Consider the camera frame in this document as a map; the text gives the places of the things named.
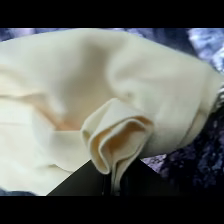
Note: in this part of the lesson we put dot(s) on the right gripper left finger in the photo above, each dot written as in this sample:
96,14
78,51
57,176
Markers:
83,181

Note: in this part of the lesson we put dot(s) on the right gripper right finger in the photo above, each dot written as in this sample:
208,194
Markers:
143,180

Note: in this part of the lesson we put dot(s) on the pale yellow T-shirt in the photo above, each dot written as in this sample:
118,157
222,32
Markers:
83,86

